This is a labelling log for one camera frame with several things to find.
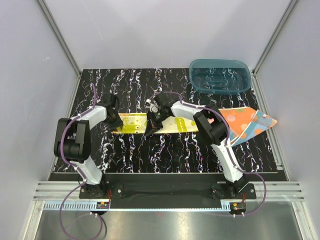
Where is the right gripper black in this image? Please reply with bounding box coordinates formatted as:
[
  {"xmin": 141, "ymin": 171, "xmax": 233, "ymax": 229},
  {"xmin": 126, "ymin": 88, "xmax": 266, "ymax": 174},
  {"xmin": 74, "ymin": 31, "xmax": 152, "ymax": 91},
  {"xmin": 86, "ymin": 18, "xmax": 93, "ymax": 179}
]
[{"xmin": 145, "ymin": 109, "xmax": 170, "ymax": 137}]

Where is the yellow crocodile towel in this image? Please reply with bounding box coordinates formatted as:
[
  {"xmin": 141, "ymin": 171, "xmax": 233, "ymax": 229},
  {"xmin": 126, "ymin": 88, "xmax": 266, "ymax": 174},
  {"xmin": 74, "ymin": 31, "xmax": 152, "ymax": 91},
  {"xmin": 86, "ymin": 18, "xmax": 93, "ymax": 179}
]
[{"xmin": 112, "ymin": 113, "xmax": 198, "ymax": 134}]

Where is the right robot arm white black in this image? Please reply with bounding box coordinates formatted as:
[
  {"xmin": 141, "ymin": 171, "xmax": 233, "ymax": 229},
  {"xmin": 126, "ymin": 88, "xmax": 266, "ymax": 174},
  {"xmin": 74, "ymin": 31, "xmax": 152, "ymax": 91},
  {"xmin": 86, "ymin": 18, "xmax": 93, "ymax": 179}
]
[{"xmin": 144, "ymin": 91, "xmax": 248, "ymax": 199}]

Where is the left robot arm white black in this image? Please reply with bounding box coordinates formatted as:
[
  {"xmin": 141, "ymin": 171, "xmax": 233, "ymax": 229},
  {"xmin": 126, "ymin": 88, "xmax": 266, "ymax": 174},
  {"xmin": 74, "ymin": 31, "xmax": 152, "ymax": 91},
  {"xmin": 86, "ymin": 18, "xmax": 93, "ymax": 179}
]
[{"xmin": 53, "ymin": 93, "xmax": 124, "ymax": 198}]

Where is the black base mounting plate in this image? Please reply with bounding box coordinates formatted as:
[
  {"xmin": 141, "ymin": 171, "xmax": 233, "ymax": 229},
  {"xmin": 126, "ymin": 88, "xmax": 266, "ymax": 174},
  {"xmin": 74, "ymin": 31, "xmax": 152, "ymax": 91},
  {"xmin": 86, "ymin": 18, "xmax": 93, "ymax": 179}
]
[{"xmin": 79, "ymin": 173, "xmax": 257, "ymax": 200}]

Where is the teal transparent plastic bin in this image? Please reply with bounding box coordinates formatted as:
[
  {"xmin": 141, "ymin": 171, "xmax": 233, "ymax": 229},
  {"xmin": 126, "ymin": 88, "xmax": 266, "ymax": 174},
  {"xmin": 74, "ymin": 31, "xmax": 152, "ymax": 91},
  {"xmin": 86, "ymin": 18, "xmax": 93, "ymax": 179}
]
[{"xmin": 189, "ymin": 59, "xmax": 252, "ymax": 95}]

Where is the orange blue dotted towel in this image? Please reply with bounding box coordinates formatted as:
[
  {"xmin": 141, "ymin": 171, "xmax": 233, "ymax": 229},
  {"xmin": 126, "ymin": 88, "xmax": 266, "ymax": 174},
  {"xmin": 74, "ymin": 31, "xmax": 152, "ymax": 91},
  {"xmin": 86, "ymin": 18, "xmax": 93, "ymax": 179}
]
[{"xmin": 219, "ymin": 106, "xmax": 278, "ymax": 147}]

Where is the aluminium front rail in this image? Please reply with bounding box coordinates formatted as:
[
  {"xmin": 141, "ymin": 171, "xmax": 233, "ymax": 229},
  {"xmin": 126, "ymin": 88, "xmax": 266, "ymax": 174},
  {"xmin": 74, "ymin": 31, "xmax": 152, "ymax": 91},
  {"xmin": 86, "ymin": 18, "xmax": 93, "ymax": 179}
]
[{"xmin": 33, "ymin": 181, "xmax": 304, "ymax": 202}]

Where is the slotted cable duct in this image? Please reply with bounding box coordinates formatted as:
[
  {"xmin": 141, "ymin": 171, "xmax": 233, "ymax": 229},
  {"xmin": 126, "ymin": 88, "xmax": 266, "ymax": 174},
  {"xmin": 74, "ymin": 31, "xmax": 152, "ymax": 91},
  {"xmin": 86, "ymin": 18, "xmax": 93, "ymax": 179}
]
[{"xmin": 43, "ymin": 200, "xmax": 231, "ymax": 213}]

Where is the right aluminium frame post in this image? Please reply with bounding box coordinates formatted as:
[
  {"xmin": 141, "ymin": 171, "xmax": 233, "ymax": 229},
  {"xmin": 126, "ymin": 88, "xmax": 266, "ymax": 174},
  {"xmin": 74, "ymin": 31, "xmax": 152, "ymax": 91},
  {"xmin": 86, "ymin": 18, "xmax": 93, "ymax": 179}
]
[{"xmin": 252, "ymin": 0, "xmax": 301, "ymax": 76}]

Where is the aluminium frame post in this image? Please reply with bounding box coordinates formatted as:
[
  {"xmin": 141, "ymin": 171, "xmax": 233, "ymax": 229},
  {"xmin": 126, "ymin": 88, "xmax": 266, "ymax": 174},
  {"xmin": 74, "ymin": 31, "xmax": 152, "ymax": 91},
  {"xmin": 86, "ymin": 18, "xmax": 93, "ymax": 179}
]
[
  {"xmin": 35, "ymin": 0, "xmax": 82, "ymax": 77},
  {"xmin": 252, "ymin": 0, "xmax": 301, "ymax": 76}
]

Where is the left aluminium frame post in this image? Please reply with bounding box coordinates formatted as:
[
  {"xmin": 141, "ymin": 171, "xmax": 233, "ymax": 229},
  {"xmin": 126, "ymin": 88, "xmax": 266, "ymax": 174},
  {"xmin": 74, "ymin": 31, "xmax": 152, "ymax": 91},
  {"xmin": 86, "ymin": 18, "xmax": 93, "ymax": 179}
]
[{"xmin": 35, "ymin": 0, "xmax": 82, "ymax": 77}]

